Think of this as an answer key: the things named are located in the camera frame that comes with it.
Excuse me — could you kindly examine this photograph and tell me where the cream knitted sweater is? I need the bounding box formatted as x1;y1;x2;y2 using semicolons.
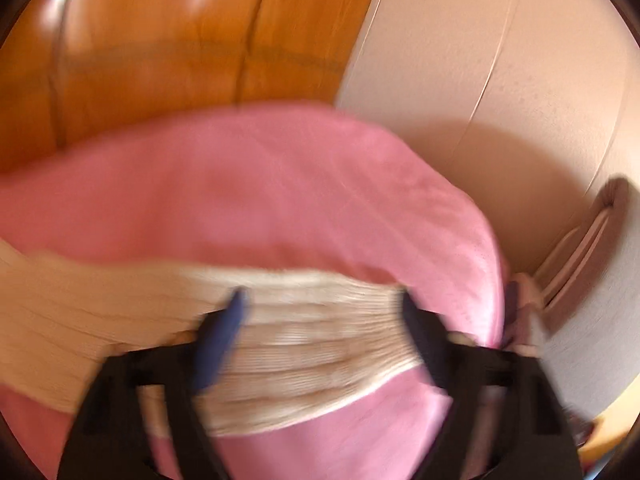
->
1;245;420;436

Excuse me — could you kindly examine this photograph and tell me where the wooden headboard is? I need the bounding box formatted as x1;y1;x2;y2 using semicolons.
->
1;0;372;170

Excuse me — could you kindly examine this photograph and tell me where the pink bedspread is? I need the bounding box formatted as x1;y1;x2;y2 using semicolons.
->
1;105;503;479

